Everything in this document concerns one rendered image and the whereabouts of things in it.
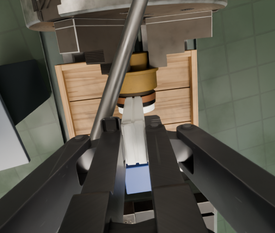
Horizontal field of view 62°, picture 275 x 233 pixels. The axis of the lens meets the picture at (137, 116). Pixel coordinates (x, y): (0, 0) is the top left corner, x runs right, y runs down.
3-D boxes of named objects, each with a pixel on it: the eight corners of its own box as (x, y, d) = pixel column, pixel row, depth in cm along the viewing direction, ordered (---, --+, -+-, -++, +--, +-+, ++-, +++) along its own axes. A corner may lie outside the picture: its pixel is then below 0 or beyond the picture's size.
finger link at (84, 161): (124, 169, 13) (73, 174, 13) (127, 135, 18) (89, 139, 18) (121, 146, 13) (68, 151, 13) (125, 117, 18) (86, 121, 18)
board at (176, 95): (58, 64, 60) (54, 65, 56) (192, 49, 62) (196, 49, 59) (78, 164, 70) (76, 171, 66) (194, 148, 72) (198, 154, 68)
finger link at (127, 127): (137, 165, 15) (126, 166, 15) (136, 127, 22) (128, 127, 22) (132, 122, 14) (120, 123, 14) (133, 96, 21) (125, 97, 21)
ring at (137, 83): (102, 57, 36) (111, 113, 39) (161, 50, 36) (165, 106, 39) (105, 54, 45) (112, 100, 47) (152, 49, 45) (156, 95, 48)
